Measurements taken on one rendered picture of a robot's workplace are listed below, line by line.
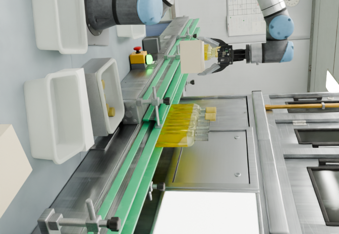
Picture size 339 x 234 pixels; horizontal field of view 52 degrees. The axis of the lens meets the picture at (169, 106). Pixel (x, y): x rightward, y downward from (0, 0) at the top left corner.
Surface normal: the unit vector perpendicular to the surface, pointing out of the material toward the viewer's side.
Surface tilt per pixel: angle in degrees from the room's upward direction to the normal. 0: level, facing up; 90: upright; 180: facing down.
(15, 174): 0
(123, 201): 90
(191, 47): 90
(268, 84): 90
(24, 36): 0
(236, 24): 90
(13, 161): 0
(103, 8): 73
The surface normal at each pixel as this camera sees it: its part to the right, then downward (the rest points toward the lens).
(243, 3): -0.16, 0.41
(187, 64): -0.18, 0.15
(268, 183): -0.10, -0.91
